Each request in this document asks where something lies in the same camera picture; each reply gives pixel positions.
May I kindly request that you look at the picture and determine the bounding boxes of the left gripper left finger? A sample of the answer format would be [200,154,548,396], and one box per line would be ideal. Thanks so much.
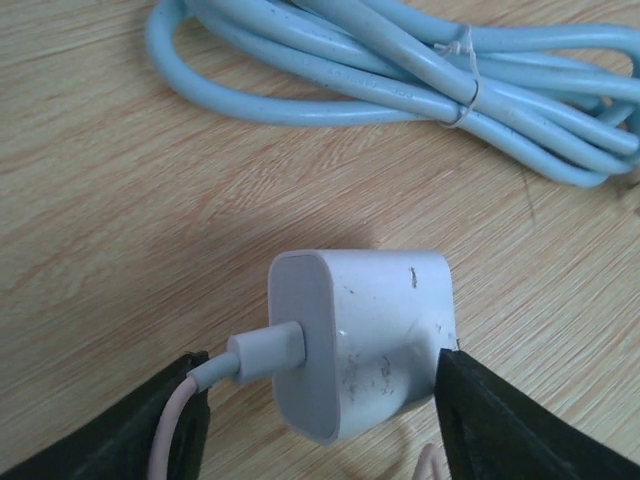
[1,351,210,480]

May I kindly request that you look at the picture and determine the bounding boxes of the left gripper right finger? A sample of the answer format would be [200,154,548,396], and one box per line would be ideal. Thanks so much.
[435,349,639,479]

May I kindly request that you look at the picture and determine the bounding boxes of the white plug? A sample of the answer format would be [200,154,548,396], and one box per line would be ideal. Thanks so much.
[268,249,458,445]

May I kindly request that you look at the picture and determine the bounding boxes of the thin pink charging cable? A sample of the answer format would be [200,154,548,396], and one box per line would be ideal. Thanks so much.
[147,321,446,480]

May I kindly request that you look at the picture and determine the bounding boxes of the light blue strip cable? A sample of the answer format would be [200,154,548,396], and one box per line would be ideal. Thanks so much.
[144,0,640,189]

